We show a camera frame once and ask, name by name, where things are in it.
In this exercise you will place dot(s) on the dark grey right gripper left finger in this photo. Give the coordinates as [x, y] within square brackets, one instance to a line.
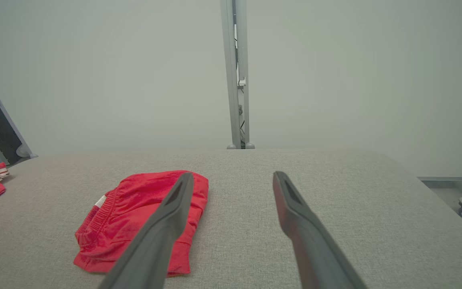
[155, 241]

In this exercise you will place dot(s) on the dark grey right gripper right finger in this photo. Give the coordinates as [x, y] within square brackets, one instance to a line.
[311, 245]

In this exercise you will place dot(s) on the grey metal post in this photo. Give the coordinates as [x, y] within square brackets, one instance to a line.
[232, 80]

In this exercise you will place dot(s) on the grey wheeled stand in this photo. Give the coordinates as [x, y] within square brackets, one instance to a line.
[2, 112]

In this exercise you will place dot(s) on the red shorts with white trim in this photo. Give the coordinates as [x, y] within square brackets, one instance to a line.
[126, 216]

